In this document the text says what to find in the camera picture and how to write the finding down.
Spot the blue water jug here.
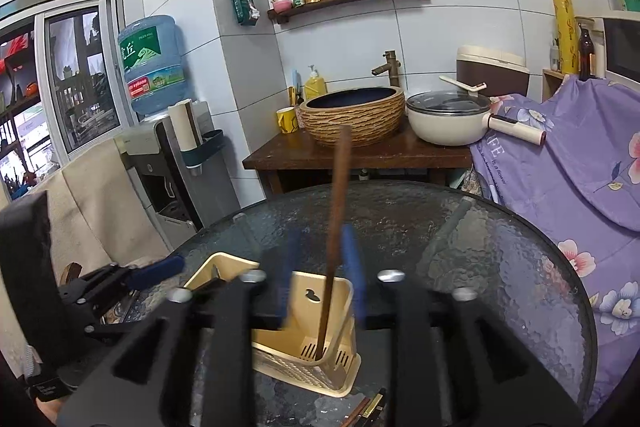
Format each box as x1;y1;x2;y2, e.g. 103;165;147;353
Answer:
117;14;195;118

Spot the beige plastic utensil holder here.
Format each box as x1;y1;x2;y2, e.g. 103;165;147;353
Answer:
182;252;362;398

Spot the woven pattern sink basin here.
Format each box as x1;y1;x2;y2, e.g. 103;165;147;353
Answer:
298;86;406;148

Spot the dark wooden cabinet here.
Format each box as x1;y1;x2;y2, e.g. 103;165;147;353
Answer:
242;123;474;198

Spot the small wooden shelf box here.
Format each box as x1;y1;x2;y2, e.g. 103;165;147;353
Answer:
542;67;567;104

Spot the white spoon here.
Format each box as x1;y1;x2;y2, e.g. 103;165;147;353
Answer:
438;75;487;93

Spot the blue handled brush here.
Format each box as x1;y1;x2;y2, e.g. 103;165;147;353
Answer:
288;67;304;106

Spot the glass pot lid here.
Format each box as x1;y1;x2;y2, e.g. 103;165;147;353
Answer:
406;90;494;116

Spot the wooden chair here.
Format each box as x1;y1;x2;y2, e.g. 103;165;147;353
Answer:
59;261;85;290

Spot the microwave oven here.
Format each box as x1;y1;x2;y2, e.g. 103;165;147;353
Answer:
587;11;640;86

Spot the cream cooking pot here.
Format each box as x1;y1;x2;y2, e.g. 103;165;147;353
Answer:
405;90;547;147

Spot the yellow wrap roll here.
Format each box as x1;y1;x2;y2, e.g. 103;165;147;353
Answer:
551;0;581;76

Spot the teal plastic holder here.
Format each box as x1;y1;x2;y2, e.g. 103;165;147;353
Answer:
181;129;227;168

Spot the cream rolled sheet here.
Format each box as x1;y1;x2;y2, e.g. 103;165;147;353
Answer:
167;99;204;148

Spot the beige cloth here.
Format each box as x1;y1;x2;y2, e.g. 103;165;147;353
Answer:
27;138;172;279

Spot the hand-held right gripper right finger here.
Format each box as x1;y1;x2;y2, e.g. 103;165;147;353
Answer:
341;224;586;427

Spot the purple floral cloth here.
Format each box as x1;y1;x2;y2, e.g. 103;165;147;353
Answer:
467;74;640;424

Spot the white water dispenser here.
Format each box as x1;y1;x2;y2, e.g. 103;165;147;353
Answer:
115;99;242;239

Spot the yellow mug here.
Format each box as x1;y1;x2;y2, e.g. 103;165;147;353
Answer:
275;106;301;136

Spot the black chopstick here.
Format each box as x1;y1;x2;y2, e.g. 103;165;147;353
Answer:
360;387;389;424

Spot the brown glass bottle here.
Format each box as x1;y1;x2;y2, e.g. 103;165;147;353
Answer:
577;22;596;82

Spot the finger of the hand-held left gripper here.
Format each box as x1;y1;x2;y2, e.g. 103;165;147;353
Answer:
82;294;169;342
59;254;187;309

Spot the sliding window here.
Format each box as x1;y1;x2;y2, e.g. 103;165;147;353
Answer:
0;0;127;204

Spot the bronze faucet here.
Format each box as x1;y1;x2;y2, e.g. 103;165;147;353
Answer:
370;50;403;89

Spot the green packet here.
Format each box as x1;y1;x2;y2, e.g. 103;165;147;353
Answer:
229;0;261;28

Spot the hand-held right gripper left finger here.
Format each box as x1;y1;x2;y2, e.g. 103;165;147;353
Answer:
57;228;303;427

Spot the yellow soap pump bottle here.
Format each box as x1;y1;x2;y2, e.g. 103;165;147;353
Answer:
303;64;329;102

